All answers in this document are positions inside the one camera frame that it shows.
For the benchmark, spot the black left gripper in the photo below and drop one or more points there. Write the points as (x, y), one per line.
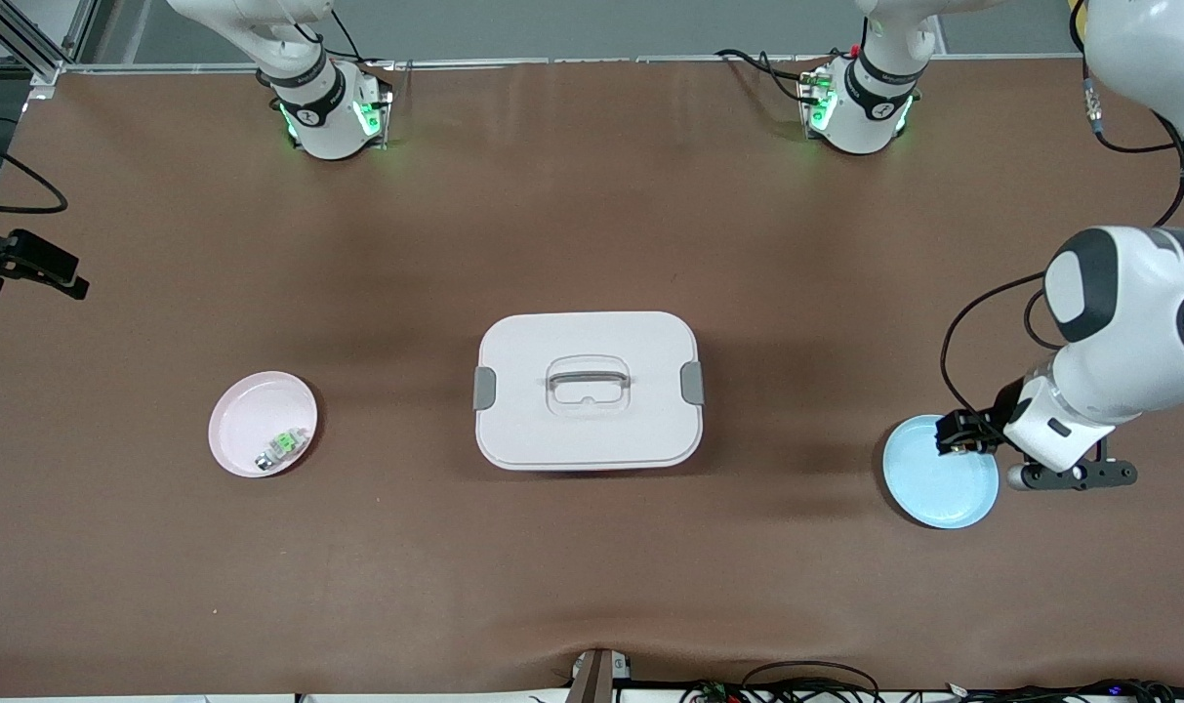
(988, 420)

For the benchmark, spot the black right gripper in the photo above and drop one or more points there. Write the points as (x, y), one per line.
(4, 252)

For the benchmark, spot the metal table edge rail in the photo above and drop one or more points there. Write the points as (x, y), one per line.
(592, 61)

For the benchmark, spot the pink round plate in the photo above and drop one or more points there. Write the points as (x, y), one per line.
(250, 395)

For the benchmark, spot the gray box latch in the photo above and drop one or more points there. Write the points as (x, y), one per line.
(692, 383)
(484, 389)

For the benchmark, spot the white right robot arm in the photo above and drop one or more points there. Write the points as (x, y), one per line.
(323, 127)

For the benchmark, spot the light blue round plate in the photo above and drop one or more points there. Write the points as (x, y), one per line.
(933, 493)

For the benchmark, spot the green and clear switch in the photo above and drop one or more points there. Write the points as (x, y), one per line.
(281, 447)

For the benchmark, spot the white lidded storage box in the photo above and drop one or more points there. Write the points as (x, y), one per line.
(592, 434)

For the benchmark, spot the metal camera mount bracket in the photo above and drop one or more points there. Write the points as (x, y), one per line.
(592, 683)

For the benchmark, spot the aluminium frame profile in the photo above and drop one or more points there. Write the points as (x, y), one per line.
(25, 44)

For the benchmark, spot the brown table mat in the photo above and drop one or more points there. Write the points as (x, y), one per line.
(592, 566)

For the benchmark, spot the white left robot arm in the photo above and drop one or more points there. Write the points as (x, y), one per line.
(1128, 322)

